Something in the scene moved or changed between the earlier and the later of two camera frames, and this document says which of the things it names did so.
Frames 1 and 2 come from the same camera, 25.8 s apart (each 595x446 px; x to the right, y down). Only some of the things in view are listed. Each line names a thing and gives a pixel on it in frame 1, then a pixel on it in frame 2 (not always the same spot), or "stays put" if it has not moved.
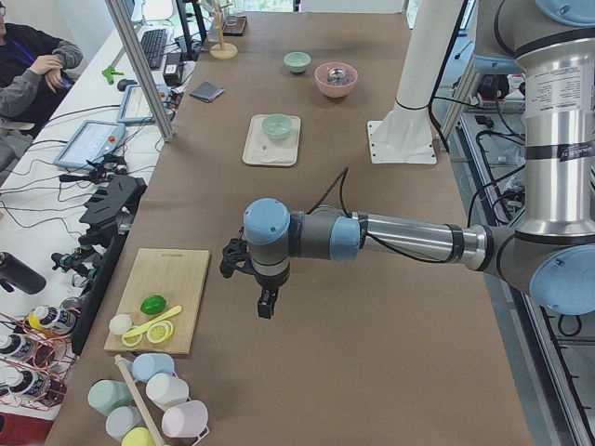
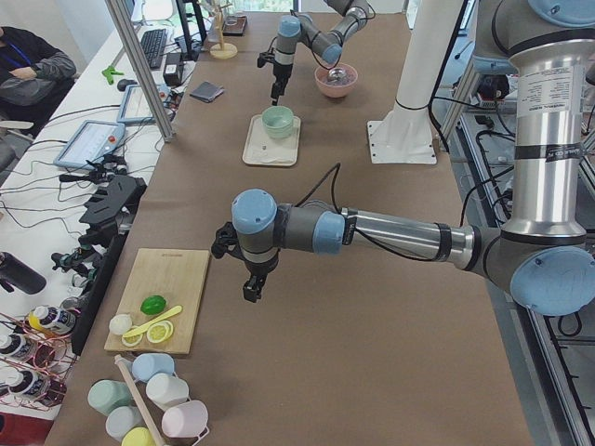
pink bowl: (336, 90) stays put
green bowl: (297, 60) to (278, 119)
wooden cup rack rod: (140, 407) stays put
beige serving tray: (260, 149) stays put
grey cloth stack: (206, 91) stays put
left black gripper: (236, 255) to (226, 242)
